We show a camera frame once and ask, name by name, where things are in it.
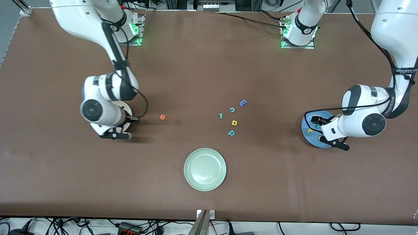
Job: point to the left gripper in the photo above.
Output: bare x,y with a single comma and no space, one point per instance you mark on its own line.
317,119

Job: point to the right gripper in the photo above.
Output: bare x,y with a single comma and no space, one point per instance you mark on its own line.
131,119

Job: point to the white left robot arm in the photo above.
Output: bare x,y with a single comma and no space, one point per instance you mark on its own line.
398,32

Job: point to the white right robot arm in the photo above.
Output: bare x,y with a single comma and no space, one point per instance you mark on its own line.
78,19

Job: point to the beige brown plate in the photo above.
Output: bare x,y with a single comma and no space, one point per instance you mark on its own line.
128,109

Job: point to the blue plate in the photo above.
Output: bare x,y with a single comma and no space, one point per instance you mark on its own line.
310,138

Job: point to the blue letter E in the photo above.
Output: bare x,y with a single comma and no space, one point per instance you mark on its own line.
242,103

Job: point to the pale green plate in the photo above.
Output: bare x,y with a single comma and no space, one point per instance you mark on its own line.
205,169

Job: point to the brown table cover sheet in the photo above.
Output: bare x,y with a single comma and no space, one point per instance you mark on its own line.
65,179

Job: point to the black power strip red switches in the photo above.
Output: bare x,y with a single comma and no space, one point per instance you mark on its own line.
130,227

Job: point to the grey background device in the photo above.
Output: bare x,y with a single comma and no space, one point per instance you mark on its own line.
212,6

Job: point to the black power plug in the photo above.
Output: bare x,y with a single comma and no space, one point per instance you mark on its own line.
19,232

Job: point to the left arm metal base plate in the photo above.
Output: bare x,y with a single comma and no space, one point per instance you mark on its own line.
298,47

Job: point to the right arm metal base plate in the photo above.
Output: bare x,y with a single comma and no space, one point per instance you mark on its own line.
137,42

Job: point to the white metal bracket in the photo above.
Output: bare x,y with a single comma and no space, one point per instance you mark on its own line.
212,214

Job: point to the aluminium profile post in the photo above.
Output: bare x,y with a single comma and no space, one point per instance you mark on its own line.
200,225

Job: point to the aluminium frame corner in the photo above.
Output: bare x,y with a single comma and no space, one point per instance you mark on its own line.
24,8

